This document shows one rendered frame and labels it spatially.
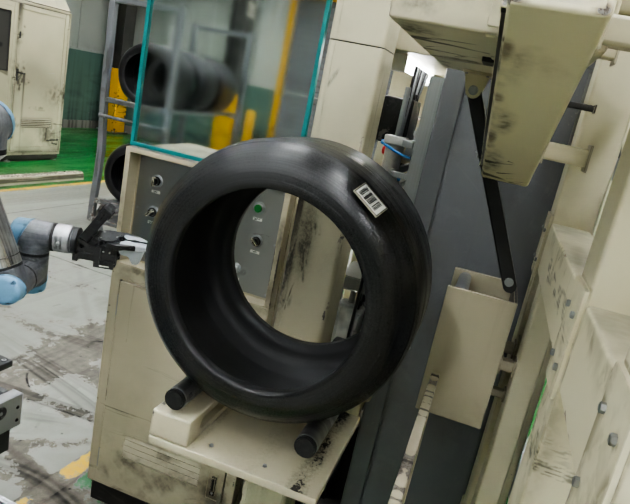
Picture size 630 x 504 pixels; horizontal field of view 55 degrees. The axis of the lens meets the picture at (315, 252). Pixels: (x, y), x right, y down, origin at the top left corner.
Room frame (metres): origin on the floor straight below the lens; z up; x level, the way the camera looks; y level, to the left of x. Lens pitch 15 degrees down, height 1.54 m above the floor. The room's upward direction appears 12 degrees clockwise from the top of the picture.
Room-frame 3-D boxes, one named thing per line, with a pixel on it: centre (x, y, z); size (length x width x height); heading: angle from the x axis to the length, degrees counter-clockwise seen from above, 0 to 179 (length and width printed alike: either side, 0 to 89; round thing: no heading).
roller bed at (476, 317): (1.34, -0.39, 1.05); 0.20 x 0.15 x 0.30; 165
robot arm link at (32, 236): (1.51, 0.72, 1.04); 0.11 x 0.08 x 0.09; 97
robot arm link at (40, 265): (1.49, 0.72, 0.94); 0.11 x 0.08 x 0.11; 7
